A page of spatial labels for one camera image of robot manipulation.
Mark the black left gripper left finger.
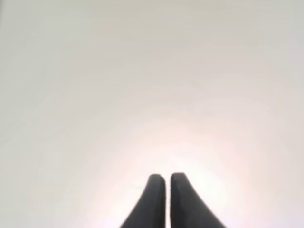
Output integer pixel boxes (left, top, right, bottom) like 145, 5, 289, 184
121, 174, 166, 228

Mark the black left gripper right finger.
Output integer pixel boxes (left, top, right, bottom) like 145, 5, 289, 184
170, 173, 225, 228

